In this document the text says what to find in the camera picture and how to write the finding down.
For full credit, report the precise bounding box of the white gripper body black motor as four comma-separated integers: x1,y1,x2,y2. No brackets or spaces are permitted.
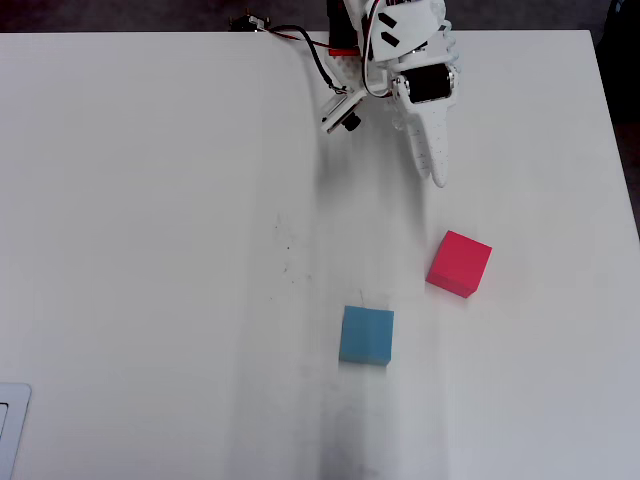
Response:
366,41,460,105

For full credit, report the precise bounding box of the black controller board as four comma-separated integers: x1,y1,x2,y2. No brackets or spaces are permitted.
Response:
228,13,272,34

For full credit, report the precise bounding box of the black camera cable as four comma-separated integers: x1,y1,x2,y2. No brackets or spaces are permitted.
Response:
267,25,351,96

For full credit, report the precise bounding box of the red foam cube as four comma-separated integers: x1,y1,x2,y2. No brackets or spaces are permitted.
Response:
424,229,494,300

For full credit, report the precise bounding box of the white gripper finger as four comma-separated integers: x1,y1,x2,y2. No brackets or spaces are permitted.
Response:
391,101,432,180
391,68,460,189

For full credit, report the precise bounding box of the red white gripper wire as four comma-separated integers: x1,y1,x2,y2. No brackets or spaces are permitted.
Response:
358,0,399,99

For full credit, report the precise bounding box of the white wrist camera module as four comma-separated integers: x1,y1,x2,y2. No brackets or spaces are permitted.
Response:
319,89,365,135

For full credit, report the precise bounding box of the red black servo wire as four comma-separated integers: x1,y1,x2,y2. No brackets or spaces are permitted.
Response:
267,29,335,53

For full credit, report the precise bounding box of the blue foam cube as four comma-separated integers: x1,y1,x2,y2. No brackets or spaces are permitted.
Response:
338,304,395,370

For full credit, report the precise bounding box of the silver laptop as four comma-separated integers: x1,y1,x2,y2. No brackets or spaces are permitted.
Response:
0,382,32,480

